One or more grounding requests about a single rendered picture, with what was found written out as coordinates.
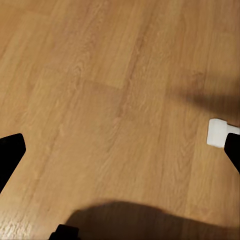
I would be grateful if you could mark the desk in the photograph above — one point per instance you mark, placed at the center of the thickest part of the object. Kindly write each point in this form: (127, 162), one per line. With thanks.
(218, 131)

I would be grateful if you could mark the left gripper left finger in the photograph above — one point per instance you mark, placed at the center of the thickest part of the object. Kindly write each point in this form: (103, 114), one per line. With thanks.
(12, 150)

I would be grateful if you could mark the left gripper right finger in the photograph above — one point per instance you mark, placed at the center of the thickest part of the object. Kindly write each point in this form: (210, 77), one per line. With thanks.
(232, 149)

